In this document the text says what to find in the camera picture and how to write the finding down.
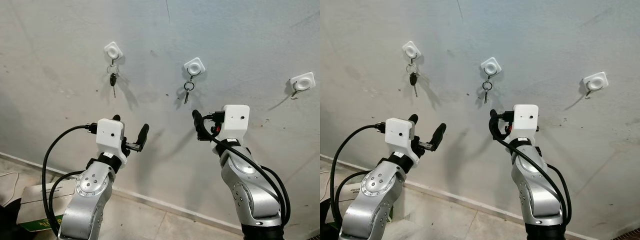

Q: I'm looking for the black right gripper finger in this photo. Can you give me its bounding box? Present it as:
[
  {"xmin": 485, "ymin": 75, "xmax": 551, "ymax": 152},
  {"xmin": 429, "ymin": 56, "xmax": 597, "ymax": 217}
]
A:
[
  {"xmin": 489, "ymin": 109, "xmax": 502, "ymax": 140},
  {"xmin": 192, "ymin": 110, "xmax": 207, "ymax": 141}
]

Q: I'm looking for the black bag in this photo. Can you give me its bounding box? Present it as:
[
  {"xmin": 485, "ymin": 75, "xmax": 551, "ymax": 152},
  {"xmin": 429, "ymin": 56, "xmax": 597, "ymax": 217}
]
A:
[{"xmin": 0, "ymin": 197, "xmax": 23, "ymax": 240}]

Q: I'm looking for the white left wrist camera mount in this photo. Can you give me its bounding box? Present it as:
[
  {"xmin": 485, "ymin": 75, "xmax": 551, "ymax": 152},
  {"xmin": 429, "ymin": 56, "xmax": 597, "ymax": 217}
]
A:
[
  {"xmin": 385, "ymin": 118, "xmax": 419, "ymax": 163},
  {"xmin": 96, "ymin": 119, "xmax": 129, "ymax": 168}
]

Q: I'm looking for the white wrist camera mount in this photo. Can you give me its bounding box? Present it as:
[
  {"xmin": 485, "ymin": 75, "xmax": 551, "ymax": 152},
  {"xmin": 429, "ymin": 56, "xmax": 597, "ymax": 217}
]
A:
[
  {"xmin": 385, "ymin": 118, "xmax": 419, "ymax": 163},
  {"xmin": 220, "ymin": 104, "xmax": 251, "ymax": 146},
  {"xmin": 96, "ymin": 119, "xmax": 129, "ymax": 168},
  {"xmin": 511, "ymin": 104, "xmax": 540, "ymax": 143}
]

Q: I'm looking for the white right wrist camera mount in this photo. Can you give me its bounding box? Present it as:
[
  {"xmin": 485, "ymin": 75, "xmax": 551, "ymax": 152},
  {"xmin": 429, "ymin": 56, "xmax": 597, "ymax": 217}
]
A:
[
  {"xmin": 220, "ymin": 104, "xmax": 251, "ymax": 146},
  {"xmin": 511, "ymin": 104, "xmax": 540, "ymax": 143}
]

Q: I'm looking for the single silver key on ring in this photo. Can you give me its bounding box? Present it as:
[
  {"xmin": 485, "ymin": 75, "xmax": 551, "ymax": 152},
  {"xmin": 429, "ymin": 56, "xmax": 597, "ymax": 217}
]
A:
[
  {"xmin": 183, "ymin": 75, "xmax": 196, "ymax": 105},
  {"xmin": 481, "ymin": 75, "xmax": 494, "ymax": 105}
]

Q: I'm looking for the black head key on ring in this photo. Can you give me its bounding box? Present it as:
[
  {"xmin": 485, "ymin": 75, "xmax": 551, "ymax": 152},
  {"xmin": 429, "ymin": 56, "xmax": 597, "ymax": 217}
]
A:
[
  {"xmin": 406, "ymin": 61, "xmax": 420, "ymax": 98},
  {"xmin": 106, "ymin": 61, "xmax": 120, "ymax": 99}
]

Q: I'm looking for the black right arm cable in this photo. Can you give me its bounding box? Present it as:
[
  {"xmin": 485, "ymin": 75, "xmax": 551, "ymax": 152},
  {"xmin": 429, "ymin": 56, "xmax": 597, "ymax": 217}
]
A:
[
  {"xmin": 490, "ymin": 112, "xmax": 574, "ymax": 227},
  {"xmin": 197, "ymin": 112, "xmax": 292, "ymax": 228}
]

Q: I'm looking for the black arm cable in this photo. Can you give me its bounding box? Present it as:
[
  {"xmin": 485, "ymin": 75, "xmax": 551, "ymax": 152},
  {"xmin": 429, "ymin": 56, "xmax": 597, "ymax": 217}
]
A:
[
  {"xmin": 41, "ymin": 122, "xmax": 101, "ymax": 240},
  {"xmin": 329, "ymin": 122, "xmax": 391, "ymax": 240},
  {"xmin": 197, "ymin": 112, "xmax": 292, "ymax": 228},
  {"xmin": 490, "ymin": 112, "xmax": 574, "ymax": 227}
]

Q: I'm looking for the white square wall hook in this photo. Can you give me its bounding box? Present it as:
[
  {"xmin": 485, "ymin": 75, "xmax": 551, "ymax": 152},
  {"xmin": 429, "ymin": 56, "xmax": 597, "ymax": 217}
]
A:
[
  {"xmin": 290, "ymin": 72, "xmax": 316, "ymax": 100},
  {"xmin": 582, "ymin": 71, "xmax": 609, "ymax": 100},
  {"xmin": 402, "ymin": 41, "xmax": 422, "ymax": 61},
  {"xmin": 480, "ymin": 57, "xmax": 503, "ymax": 77},
  {"xmin": 183, "ymin": 57, "xmax": 206, "ymax": 77},
  {"xmin": 104, "ymin": 41, "xmax": 124, "ymax": 62}
]

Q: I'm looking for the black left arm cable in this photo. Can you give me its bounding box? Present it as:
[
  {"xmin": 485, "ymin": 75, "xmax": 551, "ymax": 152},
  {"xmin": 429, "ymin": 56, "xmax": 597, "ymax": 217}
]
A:
[
  {"xmin": 329, "ymin": 122, "xmax": 391, "ymax": 240},
  {"xmin": 41, "ymin": 122, "xmax": 101, "ymax": 240}
]

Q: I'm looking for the thin white floor cable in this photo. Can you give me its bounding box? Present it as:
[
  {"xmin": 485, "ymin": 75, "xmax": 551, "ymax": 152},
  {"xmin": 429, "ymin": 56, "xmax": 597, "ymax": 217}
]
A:
[{"xmin": 0, "ymin": 171, "xmax": 19, "ymax": 193}]

